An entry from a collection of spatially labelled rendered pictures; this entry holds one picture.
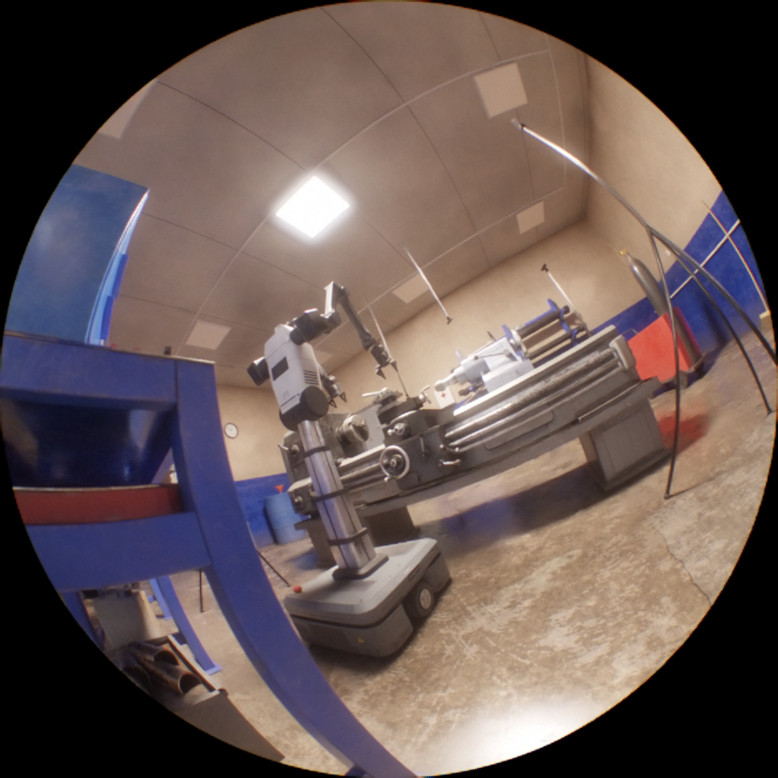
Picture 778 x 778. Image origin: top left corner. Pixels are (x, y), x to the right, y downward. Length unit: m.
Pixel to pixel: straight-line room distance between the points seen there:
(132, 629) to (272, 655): 1.38
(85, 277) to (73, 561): 0.32
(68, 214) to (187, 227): 2.75
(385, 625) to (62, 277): 1.11
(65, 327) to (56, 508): 0.19
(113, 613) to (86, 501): 1.37
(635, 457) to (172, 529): 1.84
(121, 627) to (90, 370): 1.49
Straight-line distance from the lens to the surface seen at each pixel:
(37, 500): 0.37
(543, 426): 1.66
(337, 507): 1.16
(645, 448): 1.79
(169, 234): 3.31
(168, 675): 0.86
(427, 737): 0.79
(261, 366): 1.47
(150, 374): 0.36
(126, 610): 1.67
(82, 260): 0.46
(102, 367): 0.35
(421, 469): 1.65
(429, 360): 5.33
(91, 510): 0.35
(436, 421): 1.72
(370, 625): 0.98
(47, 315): 0.40
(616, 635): 0.85
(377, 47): 2.91
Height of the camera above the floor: 0.65
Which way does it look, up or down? 17 degrees up
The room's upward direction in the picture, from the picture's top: 22 degrees counter-clockwise
